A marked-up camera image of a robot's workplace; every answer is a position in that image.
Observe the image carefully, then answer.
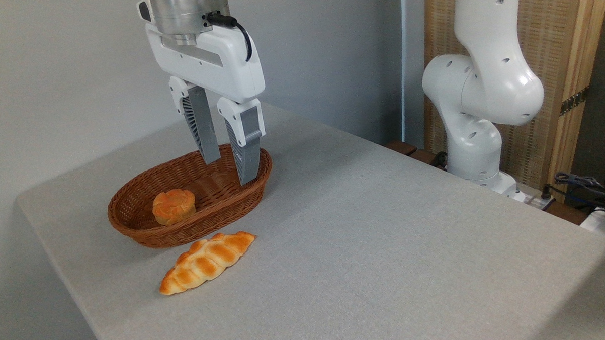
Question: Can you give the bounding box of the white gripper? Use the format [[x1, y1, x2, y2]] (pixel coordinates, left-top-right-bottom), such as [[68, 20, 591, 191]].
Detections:
[[137, 0, 270, 189]]

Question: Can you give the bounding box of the round orange bread bun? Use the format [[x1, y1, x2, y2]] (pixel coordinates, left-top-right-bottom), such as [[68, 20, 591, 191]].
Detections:
[[151, 188, 197, 226]]

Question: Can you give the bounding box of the brown wicker basket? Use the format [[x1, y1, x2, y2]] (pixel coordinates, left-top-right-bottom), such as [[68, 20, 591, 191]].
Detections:
[[106, 142, 276, 250]]

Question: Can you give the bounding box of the long braided bread loaf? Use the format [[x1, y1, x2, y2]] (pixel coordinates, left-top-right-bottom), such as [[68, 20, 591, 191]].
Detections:
[[157, 230, 258, 296]]

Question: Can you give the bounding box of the brown wooden platform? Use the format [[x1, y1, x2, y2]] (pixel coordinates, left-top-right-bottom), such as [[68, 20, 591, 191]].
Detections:
[[384, 138, 450, 172]]

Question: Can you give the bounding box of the woven wooden folding screen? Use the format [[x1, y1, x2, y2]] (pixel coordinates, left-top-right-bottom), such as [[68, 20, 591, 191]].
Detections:
[[420, 0, 605, 207]]

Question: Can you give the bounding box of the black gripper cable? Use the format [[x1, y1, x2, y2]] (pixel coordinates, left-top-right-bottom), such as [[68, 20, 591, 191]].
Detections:
[[206, 11, 253, 63]]

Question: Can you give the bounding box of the white vertical wall trim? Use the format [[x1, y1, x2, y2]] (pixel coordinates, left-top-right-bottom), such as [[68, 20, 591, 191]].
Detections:
[[399, 0, 414, 145]]

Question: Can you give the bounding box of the black cable bundle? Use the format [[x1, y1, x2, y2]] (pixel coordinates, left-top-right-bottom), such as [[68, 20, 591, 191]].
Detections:
[[543, 171, 605, 213]]

